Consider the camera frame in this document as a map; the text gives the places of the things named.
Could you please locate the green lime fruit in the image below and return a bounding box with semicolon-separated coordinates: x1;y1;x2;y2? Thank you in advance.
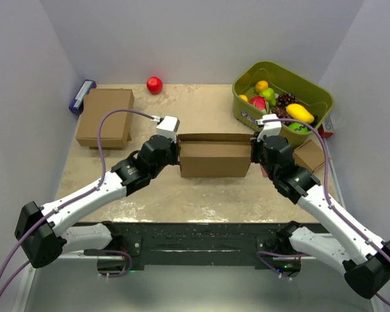
289;122;309;133

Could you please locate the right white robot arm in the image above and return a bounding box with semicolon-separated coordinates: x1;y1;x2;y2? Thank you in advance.
251;133;390;299

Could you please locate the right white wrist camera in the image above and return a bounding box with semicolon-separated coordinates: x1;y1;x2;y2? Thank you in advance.
256;114;281;142

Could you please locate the red apple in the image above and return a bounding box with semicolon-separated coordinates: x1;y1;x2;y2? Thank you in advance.
146;76;163;94

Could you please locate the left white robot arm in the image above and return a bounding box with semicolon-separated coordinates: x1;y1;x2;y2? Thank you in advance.
15;135;179;268

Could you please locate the green pear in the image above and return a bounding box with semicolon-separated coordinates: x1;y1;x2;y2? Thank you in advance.
259;88;276;107

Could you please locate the red white carton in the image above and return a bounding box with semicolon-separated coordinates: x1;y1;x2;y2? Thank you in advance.
318;115;335;138

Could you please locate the purple white carton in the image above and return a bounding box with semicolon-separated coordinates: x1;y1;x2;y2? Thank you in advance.
69;79;97;116

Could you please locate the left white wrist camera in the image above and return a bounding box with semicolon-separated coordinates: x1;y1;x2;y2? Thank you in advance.
153;116;180;143

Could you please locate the dark purple grape bunch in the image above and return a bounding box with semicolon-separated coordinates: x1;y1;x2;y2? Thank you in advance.
276;93;298;108

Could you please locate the pink notepad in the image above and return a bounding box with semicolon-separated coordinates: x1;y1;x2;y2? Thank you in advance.
261;167;268;177

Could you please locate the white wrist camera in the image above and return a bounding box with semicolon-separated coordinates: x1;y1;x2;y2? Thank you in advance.
256;114;281;142
153;116;180;143

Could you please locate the orange fruit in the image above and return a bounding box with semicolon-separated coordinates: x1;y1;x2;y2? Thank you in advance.
254;80;268;94

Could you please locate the small brown cardboard box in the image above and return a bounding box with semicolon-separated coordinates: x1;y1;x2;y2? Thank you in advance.
293;140;326;172

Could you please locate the olive green plastic tub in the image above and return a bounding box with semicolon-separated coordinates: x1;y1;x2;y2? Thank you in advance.
232;61;334;131

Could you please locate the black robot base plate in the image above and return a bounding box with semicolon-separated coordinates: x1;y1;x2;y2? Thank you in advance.
85;221;302;270

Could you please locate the red grape bunch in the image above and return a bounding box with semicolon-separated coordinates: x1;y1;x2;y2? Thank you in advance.
270;107;290;118

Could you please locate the closed brown cardboard box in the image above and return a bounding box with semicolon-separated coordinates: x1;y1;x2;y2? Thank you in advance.
75;88;134;150

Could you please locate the small yellow fruit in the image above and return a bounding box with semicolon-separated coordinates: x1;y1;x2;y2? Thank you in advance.
239;94;249;102

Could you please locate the pink dragon fruit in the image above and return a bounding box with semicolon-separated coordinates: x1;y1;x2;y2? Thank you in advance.
249;96;270;114

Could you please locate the yellow mango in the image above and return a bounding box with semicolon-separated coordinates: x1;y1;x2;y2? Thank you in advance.
285;103;315;124

